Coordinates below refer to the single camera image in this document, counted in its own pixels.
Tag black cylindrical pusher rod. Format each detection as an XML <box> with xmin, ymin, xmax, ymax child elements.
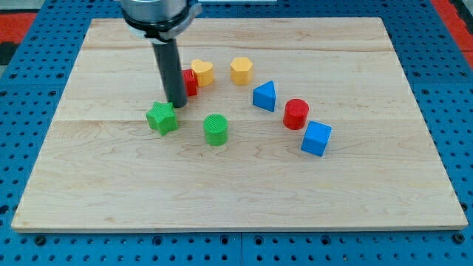
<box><xmin>152</xmin><ymin>39</ymin><xmax>188</xmax><ymax>108</ymax></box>

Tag green cylinder block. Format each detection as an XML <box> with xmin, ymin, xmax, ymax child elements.
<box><xmin>203</xmin><ymin>114</ymin><xmax>228</xmax><ymax>146</ymax></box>

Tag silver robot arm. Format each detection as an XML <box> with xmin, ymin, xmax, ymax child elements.
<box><xmin>120</xmin><ymin>0</ymin><xmax>202</xmax><ymax>108</ymax></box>

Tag yellow heart block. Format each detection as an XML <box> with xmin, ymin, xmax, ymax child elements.
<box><xmin>191</xmin><ymin>59</ymin><xmax>214</xmax><ymax>87</ymax></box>

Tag green star block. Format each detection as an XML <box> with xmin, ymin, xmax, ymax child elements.
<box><xmin>146</xmin><ymin>101</ymin><xmax>179</xmax><ymax>136</ymax></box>

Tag yellow hexagon block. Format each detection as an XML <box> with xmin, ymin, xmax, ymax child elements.
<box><xmin>230</xmin><ymin>57</ymin><xmax>253</xmax><ymax>86</ymax></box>

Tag blue triangle block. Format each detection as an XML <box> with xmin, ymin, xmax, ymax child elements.
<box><xmin>252</xmin><ymin>81</ymin><xmax>276</xmax><ymax>112</ymax></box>

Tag light wooden board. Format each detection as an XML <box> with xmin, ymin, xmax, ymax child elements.
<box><xmin>12</xmin><ymin>17</ymin><xmax>468</xmax><ymax>233</ymax></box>

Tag red cylinder block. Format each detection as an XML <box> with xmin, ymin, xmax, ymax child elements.
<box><xmin>283</xmin><ymin>98</ymin><xmax>310</xmax><ymax>130</ymax></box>

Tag blue cube block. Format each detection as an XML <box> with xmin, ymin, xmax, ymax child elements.
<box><xmin>301</xmin><ymin>121</ymin><xmax>332</xmax><ymax>157</ymax></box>

